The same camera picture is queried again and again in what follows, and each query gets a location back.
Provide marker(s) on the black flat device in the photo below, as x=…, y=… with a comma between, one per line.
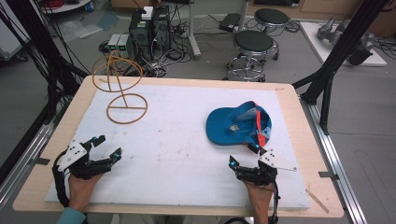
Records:
x=229, y=21

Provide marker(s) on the black computer tower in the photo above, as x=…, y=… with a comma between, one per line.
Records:
x=162, y=29
x=140, y=37

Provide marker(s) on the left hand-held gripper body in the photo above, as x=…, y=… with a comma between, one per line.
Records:
x=77, y=163

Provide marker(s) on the grey equipment case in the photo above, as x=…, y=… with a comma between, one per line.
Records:
x=11, y=37

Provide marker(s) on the round white table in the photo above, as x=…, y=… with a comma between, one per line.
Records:
x=65, y=5

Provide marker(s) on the white box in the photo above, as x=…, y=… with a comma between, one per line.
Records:
x=147, y=13

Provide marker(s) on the aluminium rail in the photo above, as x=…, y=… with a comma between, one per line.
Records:
x=339, y=168
x=28, y=155

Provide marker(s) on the grey table leg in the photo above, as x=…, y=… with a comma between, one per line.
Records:
x=193, y=34

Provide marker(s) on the small black round stool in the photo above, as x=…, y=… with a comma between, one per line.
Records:
x=271, y=16

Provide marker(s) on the thin wooden stick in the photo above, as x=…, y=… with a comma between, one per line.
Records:
x=317, y=201

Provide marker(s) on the dark tape strip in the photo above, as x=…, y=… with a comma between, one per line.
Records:
x=328, y=175
x=42, y=161

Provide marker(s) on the person's left hand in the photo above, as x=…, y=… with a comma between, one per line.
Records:
x=81, y=191

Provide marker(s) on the person's right hand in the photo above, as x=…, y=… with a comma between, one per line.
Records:
x=259, y=197

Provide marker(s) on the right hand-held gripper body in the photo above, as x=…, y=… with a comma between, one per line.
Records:
x=264, y=169

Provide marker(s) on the small grey power unit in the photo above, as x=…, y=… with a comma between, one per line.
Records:
x=113, y=42
x=124, y=43

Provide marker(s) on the white platform board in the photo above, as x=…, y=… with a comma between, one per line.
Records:
x=317, y=43

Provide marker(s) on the blue baseball cap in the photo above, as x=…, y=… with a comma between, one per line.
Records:
x=232, y=126

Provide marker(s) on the white foam mat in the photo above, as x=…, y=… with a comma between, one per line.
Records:
x=174, y=149

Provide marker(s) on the large black round stool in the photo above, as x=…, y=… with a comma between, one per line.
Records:
x=252, y=42

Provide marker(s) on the black metal frame post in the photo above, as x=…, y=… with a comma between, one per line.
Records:
x=40, y=46
x=339, y=53

